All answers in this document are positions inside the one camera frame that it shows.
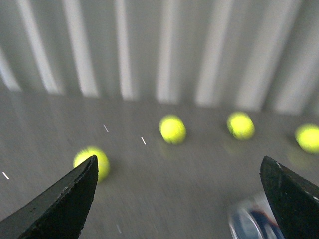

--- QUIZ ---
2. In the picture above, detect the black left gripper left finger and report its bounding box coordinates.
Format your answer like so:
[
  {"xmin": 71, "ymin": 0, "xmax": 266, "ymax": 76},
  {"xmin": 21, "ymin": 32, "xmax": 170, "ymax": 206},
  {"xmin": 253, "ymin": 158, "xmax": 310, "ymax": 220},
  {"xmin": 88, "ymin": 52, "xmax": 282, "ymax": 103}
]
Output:
[{"xmin": 0, "ymin": 155, "xmax": 98, "ymax": 239}]

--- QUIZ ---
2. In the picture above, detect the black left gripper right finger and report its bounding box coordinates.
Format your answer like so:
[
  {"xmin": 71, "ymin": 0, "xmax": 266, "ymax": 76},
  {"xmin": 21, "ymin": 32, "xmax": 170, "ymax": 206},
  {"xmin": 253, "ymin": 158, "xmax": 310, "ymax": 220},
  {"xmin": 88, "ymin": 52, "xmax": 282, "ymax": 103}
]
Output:
[{"xmin": 260, "ymin": 156, "xmax": 319, "ymax": 239}]

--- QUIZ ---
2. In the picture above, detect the white blue tennis ball can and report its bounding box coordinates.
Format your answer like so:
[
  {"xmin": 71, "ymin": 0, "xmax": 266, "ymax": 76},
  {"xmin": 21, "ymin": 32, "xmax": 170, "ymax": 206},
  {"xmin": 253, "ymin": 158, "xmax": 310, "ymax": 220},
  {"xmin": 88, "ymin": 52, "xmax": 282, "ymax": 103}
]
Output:
[{"xmin": 228, "ymin": 192, "xmax": 284, "ymax": 239}]

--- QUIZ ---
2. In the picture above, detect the leftmost yellow tennis ball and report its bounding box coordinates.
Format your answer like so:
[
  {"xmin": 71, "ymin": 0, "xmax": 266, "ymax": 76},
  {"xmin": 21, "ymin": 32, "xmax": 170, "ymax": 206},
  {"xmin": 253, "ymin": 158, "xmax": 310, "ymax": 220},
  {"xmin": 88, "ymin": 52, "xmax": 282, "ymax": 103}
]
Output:
[{"xmin": 73, "ymin": 145, "xmax": 111, "ymax": 184}]

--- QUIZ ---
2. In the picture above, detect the yellow tennis ball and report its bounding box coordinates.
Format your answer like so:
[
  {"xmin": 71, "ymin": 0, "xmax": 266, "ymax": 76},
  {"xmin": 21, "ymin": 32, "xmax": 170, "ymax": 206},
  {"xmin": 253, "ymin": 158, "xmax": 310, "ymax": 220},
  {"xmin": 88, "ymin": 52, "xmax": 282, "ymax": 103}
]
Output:
[
  {"xmin": 226, "ymin": 112, "xmax": 255, "ymax": 140},
  {"xmin": 73, "ymin": 145, "xmax": 111, "ymax": 184}
]

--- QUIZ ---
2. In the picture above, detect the tennis ball with Wilson 3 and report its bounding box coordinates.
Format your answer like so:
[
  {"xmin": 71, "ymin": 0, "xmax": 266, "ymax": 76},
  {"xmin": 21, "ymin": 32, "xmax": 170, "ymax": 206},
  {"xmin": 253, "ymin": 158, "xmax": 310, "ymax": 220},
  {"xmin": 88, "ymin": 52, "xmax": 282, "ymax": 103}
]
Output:
[{"xmin": 295, "ymin": 124, "xmax": 319, "ymax": 154}]

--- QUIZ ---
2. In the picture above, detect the middle yellow tennis ball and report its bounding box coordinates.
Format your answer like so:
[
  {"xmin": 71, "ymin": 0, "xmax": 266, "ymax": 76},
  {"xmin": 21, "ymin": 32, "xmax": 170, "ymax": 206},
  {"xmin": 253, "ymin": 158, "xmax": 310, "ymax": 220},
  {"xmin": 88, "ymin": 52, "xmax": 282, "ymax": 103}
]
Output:
[{"xmin": 226, "ymin": 112, "xmax": 255, "ymax": 140}]

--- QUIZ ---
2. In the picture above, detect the tennis ball with black logo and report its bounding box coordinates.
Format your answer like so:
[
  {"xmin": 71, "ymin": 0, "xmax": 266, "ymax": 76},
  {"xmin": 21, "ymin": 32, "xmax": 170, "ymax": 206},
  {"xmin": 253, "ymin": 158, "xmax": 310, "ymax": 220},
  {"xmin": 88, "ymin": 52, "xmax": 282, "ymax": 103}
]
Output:
[{"xmin": 159, "ymin": 115, "xmax": 186, "ymax": 144}]

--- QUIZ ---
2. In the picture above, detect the white pleated curtain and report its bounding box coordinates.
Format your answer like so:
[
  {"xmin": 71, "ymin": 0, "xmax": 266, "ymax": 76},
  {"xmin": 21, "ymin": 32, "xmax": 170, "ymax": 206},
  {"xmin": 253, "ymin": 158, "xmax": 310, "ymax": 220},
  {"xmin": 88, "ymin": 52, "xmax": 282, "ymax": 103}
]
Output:
[{"xmin": 0, "ymin": 0, "xmax": 319, "ymax": 115}]

